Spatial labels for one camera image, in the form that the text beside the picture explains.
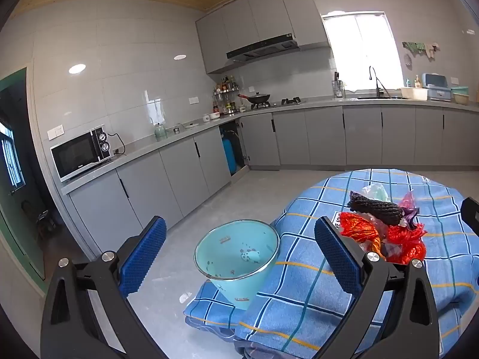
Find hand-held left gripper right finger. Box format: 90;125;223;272
314;216;440;359

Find pink plastic bag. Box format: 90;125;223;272
397;190;422;229

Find clear plastic bag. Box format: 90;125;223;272
360;183;390;204

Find grey wall cabinets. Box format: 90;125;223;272
195;0;332;74

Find white microwave oven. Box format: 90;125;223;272
50;127;112;182

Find red foam mesh net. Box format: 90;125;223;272
383;223;428;264

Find blue water filter tank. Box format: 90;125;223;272
221;136;238;174

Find white plastic basin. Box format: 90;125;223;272
400;87;428;101

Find grey kitchen base cabinets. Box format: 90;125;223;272
60;97;479;266

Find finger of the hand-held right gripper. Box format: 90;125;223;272
461;196;479;234

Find light blue trash bin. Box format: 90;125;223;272
193;220;280;311

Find blue plaid tablecloth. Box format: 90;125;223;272
183;168;474;359

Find red plastic bag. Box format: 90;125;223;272
340;211;382;262

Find black sink faucet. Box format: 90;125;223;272
369;66;386;98

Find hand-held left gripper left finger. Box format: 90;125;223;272
40;216;167;359

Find black range hood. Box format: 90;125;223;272
225;33;301;62

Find bright window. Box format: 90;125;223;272
321;11;404;92

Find black microwave power cable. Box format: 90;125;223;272
107;132;126;156

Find black wok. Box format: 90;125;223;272
237;92;271;106

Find black gas stove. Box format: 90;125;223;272
251;97;302;110

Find metal spice rack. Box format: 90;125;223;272
213;76;240;116

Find blue dish box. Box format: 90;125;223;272
422;73;453;101

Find hanging kitchen cloths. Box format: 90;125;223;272
402;41;440;60

